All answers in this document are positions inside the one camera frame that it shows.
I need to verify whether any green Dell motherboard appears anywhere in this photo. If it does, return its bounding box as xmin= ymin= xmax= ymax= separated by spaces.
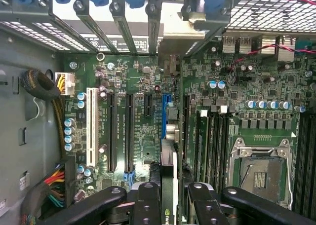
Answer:
xmin=60 ymin=35 xmax=316 ymax=211

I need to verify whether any white PCI expansion slot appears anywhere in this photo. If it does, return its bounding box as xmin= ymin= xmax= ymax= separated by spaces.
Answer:
xmin=85 ymin=86 xmax=100 ymax=168

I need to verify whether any short black expansion slot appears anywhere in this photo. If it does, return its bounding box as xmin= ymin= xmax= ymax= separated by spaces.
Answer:
xmin=144 ymin=93 xmax=153 ymax=117

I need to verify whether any CPU socket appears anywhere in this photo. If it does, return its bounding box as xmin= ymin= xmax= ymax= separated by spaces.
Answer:
xmin=229 ymin=137 xmax=295 ymax=209

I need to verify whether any blue expansion slot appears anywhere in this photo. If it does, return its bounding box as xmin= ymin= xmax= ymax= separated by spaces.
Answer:
xmin=161 ymin=93 xmax=174 ymax=142

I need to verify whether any red and black twisted wire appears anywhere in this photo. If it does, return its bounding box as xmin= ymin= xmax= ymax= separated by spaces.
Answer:
xmin=222 ymin=0 xmax=316 ymax=85

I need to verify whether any long black expansion slot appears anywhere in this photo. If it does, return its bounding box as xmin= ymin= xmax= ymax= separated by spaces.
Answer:
xmin=183 ymin=94 xmax=191 ymax=161
xmin=106 ymin=91 xmax=119 ymax=174
xmin=124 ymin=93 xmax=136 ymax=174

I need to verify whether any black RAM slot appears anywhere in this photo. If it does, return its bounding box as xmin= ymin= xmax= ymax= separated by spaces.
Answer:
xmin=211 ymin=111 xmax=220 ymax=186
xmin=201 ymin=109 xmax=210 ymax=186
xmin=194 ymin=111 xmax=202 ymax=186
xmin=220 ymin=105 xmax=230 ymax=186

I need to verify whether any black sleeved power cable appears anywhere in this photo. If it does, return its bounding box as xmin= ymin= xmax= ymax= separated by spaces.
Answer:
xmin=20 ymin=69 xmax=67 ymax=160

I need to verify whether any white power connector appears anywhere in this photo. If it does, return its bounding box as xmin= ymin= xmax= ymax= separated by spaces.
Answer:
xmin=55 ymin=72 xmax=76 ymax=97

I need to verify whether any coloured power wire bundle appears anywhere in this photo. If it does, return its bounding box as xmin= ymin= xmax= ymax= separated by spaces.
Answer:
xmin=29 ymin=162 xmax=68 ymax=210

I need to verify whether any grey metal PC case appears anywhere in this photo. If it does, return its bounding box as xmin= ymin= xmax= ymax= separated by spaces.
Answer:
xmin=0 ymin=0 xmax=316 ymax=225

